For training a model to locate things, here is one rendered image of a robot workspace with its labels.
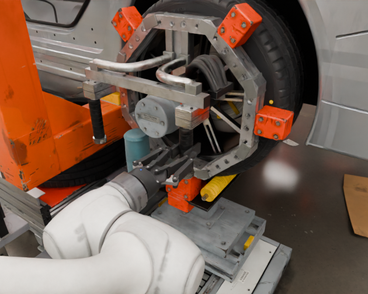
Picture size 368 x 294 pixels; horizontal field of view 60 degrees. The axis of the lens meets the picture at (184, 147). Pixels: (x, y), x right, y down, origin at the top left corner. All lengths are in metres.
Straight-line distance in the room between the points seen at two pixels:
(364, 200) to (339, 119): 1.24
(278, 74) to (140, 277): 0.69
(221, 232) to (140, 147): 0.58
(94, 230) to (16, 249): 1.33
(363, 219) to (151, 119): 1.46
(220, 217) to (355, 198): 0.98
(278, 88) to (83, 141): 0.82
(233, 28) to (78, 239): 0.64
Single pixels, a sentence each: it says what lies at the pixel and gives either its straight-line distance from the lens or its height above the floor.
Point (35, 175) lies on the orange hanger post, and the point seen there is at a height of 0.57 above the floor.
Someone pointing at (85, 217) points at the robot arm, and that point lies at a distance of 0.59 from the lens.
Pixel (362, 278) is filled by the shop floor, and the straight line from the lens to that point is 1.79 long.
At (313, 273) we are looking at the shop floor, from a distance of 1.72.
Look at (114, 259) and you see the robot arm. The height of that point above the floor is 0.91.
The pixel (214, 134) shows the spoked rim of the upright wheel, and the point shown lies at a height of 0.71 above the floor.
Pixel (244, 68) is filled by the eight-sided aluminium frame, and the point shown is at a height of 1.01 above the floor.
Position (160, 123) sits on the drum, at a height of 0.84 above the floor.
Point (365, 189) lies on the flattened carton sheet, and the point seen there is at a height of 0.01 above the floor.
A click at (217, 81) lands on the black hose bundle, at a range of 0.84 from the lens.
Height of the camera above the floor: 1.27
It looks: 30 degrees down
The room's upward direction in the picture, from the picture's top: straight up
